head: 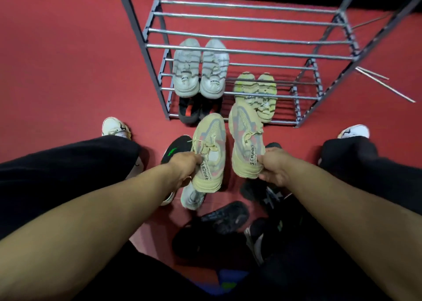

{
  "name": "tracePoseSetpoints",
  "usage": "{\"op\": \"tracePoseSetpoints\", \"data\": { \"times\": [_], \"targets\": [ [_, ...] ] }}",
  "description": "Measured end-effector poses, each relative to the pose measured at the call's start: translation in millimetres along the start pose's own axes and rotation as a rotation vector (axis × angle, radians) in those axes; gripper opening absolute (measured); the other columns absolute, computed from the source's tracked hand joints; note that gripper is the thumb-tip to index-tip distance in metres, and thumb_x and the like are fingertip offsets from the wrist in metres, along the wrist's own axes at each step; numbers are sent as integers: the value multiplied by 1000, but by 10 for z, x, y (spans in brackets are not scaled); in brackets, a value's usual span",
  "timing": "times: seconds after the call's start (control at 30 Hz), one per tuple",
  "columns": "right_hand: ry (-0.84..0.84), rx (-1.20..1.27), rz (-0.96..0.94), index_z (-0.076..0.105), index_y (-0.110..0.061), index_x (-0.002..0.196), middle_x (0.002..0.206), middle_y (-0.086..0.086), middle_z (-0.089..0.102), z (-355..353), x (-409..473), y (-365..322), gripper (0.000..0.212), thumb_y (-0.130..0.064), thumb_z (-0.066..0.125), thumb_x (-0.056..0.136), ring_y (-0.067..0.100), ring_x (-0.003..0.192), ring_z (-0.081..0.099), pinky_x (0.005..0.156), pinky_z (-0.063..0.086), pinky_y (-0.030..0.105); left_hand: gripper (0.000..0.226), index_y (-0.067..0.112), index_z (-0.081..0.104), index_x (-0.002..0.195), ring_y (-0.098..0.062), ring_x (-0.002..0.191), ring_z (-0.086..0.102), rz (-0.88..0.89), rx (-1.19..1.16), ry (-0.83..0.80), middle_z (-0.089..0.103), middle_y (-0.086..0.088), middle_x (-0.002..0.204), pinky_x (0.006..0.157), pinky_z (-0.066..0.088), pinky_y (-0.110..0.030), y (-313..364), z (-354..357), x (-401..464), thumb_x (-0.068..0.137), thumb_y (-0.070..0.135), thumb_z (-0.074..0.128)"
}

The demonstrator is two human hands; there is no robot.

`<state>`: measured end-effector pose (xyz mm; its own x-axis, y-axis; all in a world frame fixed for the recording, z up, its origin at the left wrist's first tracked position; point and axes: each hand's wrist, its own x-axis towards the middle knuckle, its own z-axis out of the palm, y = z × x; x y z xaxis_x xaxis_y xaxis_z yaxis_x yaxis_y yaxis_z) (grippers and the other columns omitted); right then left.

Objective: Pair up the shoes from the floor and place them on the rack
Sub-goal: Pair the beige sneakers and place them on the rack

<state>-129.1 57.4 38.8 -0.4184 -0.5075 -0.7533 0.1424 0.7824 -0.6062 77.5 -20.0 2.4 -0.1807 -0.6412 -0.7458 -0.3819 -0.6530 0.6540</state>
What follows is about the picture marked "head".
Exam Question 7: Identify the person's left hand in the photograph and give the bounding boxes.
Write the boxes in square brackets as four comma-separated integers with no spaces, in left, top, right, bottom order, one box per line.
[167,151,204,192]

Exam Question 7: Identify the person's right hand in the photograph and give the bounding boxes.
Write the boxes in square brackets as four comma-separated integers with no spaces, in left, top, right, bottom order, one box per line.
[256,147,303,188]

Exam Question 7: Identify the white knit sneaker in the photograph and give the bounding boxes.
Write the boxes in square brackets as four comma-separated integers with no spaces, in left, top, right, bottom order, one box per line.
[180,181,207,211]

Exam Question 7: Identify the black orange-mark sneaker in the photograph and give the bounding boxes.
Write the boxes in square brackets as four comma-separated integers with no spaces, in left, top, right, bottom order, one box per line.
[240,178,289,211]

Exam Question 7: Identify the beige pink sneaker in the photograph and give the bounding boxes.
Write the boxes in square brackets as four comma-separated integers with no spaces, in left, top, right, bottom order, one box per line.
[228,102,266,180]
[190,112,227,194]

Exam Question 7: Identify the black shoe with red tab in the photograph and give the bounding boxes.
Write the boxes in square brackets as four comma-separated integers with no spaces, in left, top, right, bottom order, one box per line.
[178,96,202,125]
[199,98,223,120]

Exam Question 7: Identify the yellow-beige sneaker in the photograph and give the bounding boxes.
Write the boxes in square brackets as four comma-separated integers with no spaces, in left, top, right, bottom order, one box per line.
[256,73,278,124]
[233,71,261,110]

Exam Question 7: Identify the white design sneaker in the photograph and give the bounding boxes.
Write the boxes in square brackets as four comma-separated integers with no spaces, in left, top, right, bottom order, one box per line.
[172,38,202,99]
[199,39,230,100]

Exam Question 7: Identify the grey metal shoe rack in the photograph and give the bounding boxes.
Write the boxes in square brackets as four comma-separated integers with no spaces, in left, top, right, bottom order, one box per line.
[113,0,422,128]

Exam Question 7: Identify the person's right forearm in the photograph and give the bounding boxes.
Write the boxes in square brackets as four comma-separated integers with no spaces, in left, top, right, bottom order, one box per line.
[283,164,422,301]

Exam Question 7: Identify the person's left forearm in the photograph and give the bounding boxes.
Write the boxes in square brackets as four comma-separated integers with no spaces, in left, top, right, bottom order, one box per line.
[0,162,180,301]

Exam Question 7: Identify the person's white left worn shoe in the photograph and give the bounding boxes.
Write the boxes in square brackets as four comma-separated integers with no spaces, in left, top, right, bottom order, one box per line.
[101,116,145,181]

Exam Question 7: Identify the person's white worn shoe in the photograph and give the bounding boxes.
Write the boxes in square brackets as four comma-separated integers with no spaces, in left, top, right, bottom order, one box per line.
[101,116,145,181]
[318,124,371,166]

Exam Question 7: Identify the person's white right worn shoe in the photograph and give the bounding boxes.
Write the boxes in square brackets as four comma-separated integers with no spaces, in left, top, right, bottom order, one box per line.
[318,124,371,166]

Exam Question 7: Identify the person's black trousers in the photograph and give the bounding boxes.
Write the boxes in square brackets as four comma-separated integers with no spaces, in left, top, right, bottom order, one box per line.
[0,136,422,301]

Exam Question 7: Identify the multicolour foam stool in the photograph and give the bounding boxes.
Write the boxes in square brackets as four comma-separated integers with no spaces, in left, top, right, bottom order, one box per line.
[197,268,253,295]

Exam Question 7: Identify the short loose metal rod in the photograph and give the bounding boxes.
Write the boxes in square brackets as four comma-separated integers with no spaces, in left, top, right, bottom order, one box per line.
[357,66,390,81]

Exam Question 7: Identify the long loose metal rod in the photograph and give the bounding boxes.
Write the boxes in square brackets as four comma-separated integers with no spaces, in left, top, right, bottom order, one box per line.
[354,67,417,104]

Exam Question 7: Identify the thin dark metal rod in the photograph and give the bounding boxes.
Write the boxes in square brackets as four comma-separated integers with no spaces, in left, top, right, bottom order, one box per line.
[351,12,393,30]

